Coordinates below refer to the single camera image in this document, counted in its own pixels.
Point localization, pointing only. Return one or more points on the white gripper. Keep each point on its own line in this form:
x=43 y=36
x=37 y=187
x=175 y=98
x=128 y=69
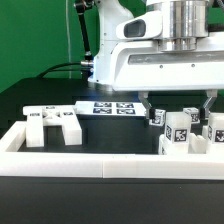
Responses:
x=169 y=49

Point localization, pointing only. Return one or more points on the white chair seat piece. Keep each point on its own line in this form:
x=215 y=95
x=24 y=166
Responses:
x=197 y=145

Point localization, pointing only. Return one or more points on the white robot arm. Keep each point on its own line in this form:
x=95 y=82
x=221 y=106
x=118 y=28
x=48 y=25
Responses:
x=111 y=14

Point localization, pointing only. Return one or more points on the white chair back piece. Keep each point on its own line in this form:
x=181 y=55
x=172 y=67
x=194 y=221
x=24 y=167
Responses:
x=39 y=117

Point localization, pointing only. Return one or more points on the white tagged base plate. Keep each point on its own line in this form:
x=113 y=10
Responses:
x=103 y=108

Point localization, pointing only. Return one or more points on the white U-shaped fence frame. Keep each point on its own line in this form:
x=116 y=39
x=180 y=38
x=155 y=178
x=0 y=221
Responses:
x=13 y=162

